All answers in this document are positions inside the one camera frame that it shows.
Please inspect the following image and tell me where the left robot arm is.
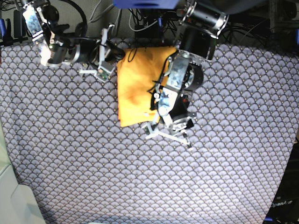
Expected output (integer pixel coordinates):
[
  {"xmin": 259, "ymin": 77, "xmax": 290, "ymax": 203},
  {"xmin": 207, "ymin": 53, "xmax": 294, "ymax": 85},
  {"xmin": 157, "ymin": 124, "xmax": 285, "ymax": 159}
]
[{"xmin": 144, "ymin": 0, "xmax": 229, "ymax": 144}]

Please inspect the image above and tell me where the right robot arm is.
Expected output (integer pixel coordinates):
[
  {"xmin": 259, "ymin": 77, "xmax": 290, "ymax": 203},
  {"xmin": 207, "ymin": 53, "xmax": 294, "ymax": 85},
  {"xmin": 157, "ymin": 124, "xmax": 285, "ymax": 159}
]
[{"xmin": 14, "ymin": 0, "xmax": 125, "ymax": 67}]

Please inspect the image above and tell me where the black OpenArm box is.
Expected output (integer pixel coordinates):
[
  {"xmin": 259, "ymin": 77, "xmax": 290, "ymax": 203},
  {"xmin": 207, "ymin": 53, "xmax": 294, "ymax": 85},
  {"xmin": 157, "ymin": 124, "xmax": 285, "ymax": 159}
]
[{"xmin": 263, "ymin": 143, "xmax": 299, "ymax": 224}]

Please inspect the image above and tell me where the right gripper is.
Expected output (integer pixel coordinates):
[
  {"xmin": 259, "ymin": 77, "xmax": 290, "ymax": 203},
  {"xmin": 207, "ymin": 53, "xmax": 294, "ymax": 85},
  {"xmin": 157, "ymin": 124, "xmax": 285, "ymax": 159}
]
[{"xmin": 74, "ymin": 38, "xmax": 125, "ymax": 66}]

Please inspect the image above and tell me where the white plastic bin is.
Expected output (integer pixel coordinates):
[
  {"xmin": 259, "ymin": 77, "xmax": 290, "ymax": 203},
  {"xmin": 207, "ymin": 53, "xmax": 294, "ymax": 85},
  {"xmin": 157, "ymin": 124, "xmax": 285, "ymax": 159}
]
[{"xmin": 0, "ymin": 129, "xmax": 45, "ymax": 224}]

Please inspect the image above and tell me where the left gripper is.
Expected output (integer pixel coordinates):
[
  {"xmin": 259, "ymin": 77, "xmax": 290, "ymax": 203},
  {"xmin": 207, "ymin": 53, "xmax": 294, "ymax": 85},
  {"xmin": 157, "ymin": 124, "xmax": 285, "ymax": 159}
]
[{"xmin": 161, "ymin": 93, "xmax": 190, "ymax": 124}]

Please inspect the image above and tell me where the yellow T-shirt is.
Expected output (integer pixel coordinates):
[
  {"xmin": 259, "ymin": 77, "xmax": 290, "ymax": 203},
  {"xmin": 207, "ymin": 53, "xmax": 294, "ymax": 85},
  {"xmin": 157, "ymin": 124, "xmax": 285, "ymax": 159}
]
[{"xmin": 117, "ymin": 46, "xmax": 176, "ymax": 127}]

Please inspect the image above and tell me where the blue fan-pattern tablecloth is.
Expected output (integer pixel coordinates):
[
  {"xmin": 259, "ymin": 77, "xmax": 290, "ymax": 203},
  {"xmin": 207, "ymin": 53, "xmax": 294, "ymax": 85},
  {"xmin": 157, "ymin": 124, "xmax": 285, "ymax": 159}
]
[{"xmin": 0, "ymin": 44, "xmax": 299, "ymax": 224}]

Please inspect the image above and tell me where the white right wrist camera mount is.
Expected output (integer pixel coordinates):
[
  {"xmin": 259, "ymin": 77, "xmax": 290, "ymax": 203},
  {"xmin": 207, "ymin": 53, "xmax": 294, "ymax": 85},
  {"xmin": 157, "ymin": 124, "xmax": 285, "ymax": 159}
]
[{"xmin": 79, "ymin": 23, "xmax": 115, "ymax": 83}]

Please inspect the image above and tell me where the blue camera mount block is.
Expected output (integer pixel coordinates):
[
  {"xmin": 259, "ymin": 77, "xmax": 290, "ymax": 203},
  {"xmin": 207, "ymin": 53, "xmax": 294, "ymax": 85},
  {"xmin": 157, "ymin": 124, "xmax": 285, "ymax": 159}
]
[{"xmin": 113, "ymin": 0, "xmax": 179, "ymax": 9}]

